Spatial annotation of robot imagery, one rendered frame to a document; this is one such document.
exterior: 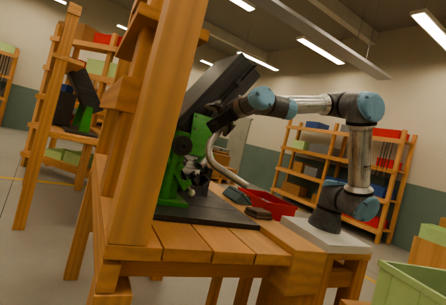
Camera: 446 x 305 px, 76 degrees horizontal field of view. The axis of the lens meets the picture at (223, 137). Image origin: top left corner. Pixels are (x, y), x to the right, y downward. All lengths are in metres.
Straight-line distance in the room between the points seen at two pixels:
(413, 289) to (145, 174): 0.71
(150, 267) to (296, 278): 0.46
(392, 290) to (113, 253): 0.71
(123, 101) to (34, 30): 9.57
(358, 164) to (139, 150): 0.89
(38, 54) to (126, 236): 9.61
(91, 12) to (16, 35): 2.19
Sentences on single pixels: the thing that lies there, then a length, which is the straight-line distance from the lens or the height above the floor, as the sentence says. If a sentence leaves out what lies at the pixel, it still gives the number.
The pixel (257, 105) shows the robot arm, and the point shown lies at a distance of 0.90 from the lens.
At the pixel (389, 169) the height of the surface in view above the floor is 1.41.
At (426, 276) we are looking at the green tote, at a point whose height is 0.93.
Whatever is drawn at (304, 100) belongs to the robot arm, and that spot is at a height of 1.41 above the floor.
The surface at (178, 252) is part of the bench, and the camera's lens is 0.79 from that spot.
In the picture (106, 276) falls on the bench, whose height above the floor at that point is 0.80.
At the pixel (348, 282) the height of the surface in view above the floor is 0.70.
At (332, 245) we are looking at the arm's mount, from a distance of 1.26.
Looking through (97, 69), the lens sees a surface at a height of 1.73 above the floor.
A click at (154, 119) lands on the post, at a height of 1.18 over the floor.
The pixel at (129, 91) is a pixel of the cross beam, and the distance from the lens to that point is 0.77.
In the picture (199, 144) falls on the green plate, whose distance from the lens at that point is 1.39.
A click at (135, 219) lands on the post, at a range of 0.72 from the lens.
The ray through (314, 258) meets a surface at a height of 0.88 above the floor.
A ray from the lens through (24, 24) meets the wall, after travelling 10.33.
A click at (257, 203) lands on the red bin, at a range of 1.59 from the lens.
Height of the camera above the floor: 1.18
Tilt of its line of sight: level
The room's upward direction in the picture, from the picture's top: 14 degrees clockwise
